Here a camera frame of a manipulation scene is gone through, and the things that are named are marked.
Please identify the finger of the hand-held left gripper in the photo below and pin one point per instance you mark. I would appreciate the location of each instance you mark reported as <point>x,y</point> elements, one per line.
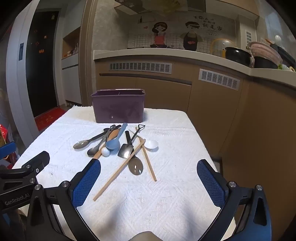
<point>38,161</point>
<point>8,149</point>

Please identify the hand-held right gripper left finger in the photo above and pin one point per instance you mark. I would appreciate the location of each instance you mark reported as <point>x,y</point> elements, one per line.
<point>89,180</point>

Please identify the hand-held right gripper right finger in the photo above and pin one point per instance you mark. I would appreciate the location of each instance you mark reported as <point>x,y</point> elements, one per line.
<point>210,183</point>

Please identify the wooden chopstick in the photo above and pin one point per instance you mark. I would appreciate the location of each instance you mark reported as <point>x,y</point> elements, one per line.
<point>115,173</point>
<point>149,162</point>

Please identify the blue plastic spoon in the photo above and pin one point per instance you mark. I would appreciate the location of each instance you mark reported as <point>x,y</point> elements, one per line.
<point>113,143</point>

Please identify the shovel-shaped steel spoon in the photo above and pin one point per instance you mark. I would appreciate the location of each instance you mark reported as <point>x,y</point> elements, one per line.
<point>126,151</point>

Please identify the wooden spoon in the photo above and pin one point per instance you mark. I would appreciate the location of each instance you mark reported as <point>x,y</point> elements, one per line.
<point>113,134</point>

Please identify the white ceramic spoon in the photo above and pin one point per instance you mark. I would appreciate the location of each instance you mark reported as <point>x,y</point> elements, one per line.
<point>151,144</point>

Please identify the purple utensil holder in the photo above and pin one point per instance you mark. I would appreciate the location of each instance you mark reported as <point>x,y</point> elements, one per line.
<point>118,109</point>

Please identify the red bag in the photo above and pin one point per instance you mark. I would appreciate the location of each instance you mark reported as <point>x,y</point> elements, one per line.
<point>3,134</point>

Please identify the red doormat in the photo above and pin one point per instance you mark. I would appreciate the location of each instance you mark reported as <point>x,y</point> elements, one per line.
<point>48,118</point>

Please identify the white towel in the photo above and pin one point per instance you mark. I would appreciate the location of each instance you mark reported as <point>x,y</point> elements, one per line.
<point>143,208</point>

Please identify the black door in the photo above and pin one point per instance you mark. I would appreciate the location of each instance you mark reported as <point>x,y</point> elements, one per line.
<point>41,69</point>

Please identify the short white vent grille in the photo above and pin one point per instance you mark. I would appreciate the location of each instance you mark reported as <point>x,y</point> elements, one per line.
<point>218,78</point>

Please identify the long white vent grille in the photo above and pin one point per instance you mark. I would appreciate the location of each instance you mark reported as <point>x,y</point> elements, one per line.
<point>141,67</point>

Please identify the large black pot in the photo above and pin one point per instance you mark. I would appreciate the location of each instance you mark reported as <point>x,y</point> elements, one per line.
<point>238,56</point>

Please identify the small black pot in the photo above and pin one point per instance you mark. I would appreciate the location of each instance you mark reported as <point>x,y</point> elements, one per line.
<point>264,63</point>

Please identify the glass pot lid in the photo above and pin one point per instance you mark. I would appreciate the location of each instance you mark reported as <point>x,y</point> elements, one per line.
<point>219,46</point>

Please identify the pink plastic basket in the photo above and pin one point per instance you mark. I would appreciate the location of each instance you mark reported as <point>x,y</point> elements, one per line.
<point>266,52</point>

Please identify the range hood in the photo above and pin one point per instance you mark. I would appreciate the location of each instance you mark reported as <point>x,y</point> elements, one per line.
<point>161,5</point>

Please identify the blue door frame plate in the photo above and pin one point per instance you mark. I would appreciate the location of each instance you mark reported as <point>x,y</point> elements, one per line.
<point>21,51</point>

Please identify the wall niche shelf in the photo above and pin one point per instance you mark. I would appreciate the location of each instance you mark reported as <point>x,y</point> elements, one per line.
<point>70,46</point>

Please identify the cartoon wall sticker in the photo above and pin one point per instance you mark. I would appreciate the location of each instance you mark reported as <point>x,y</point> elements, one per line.
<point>180,34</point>

